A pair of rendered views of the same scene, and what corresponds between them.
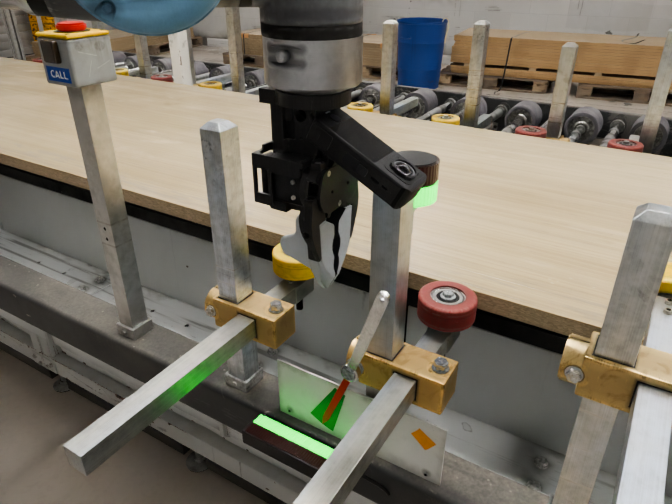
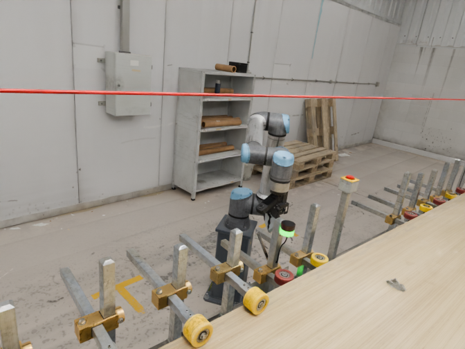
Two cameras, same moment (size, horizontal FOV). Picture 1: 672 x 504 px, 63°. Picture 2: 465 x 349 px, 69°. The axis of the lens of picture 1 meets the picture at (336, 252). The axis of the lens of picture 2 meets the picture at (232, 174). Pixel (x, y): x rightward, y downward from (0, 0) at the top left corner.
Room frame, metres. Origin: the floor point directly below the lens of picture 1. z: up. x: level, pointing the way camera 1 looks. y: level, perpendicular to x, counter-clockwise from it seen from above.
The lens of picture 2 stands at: (0.72, -1.40, 1.75)
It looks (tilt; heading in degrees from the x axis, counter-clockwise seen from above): 19 degrees down; 106
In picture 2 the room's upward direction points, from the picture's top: 7 degrees clockwise
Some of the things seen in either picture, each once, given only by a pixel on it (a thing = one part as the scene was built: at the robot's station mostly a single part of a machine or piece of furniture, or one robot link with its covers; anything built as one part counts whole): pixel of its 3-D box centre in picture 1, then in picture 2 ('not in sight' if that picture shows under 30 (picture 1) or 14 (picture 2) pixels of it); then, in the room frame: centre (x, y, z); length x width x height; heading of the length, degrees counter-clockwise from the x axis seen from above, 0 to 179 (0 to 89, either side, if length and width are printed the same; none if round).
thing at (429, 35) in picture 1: (421, 52); not in sight; (6.37, -0.94, 0.36); 0.59 x 0.57 x 0.73; 154
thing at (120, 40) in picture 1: (121, 39); not in sight; (8.54, 3.14, 0.23); 2.41 x 0.77 x 0.17; 155
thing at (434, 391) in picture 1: (401, 368); (268, 272); (0.55, -0.08, 0.85); 0.13 x 0.06 x 0.05; 59
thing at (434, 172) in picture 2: not in sight; (425, 198); (1.48, 1.43, 0.87); 0.03 x 0.03 x 0.48; 59
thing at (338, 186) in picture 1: (307, 149); (277, 201); (0.52, 0.03, 1.15); 0.09 x 0.08 x 0.12; 58
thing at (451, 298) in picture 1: (444, 326); (282, 284); (0.63, -0.15, 0.85); 0.08 x 0.08 x 0.11
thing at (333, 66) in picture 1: (311, 63); (278, 185); (0.52, 0.02, 1.23); 0.10 x 0.09 x 0.05; 148
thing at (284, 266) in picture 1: (298, 278); (317, 266); (0.76, 0.06, 0.85); 0.08 x 0.08 x 0.11
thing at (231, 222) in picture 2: not in sight; (238, 218); (0.17, 0.73, 0.65); 0.19 x 0.19 x 0.10
